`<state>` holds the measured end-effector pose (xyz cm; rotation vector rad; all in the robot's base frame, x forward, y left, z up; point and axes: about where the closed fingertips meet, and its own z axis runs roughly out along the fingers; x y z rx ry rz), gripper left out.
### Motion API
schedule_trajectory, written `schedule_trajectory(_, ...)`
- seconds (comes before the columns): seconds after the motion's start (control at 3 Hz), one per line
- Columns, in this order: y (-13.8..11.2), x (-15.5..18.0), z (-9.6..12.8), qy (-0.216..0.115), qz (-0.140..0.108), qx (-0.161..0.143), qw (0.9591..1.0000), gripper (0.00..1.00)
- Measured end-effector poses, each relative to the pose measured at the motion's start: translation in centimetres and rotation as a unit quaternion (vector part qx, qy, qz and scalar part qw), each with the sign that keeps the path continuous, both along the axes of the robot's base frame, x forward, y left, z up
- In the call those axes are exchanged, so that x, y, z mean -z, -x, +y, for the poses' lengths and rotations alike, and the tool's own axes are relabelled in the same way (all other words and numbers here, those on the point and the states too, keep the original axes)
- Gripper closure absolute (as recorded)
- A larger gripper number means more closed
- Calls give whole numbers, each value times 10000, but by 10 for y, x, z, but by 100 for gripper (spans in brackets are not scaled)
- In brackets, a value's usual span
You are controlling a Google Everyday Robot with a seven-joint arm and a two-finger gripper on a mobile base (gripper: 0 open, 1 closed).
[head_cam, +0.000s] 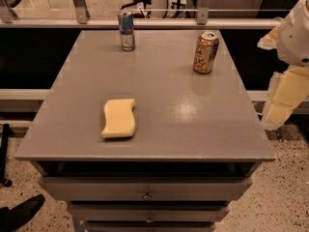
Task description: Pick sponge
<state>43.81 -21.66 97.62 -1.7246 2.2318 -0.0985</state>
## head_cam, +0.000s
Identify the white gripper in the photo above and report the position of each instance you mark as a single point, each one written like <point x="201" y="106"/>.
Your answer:
<point x="294" y="39"/>

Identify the yellow wavy sponge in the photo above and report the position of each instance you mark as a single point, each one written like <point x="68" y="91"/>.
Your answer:
<point x="119" y="119"/>

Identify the gold soda can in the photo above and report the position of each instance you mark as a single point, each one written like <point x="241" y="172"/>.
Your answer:
<point x="205" y="52"/>

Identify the grey drawer cabinet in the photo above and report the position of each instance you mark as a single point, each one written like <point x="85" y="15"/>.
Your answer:
<point x="188" y="125"/>

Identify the blue silver energy drink can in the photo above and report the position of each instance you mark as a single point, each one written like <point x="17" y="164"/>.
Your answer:
<point x="126" y="28"/>

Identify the top grey drawer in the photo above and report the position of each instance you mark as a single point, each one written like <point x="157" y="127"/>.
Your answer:
<point x="145" y="188"/>

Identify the grey drawer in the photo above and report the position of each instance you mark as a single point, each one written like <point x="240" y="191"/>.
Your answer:
<point x="111" y="226"/>
<point x="148" y="212"/>
<point x="145" y="188"/>

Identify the middle grey drawer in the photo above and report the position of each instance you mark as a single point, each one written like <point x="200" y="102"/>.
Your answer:
<point x="148" y="212"/>

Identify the bottom grey drawer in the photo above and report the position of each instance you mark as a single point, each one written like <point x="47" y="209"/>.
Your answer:
<point x="111" y="226"/>

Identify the grey metal railing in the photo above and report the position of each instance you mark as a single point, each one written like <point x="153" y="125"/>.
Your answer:
<point x="78" y="14"/>

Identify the black stand leg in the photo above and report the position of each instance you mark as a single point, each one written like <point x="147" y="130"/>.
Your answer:
<point x="6" y="132"/>

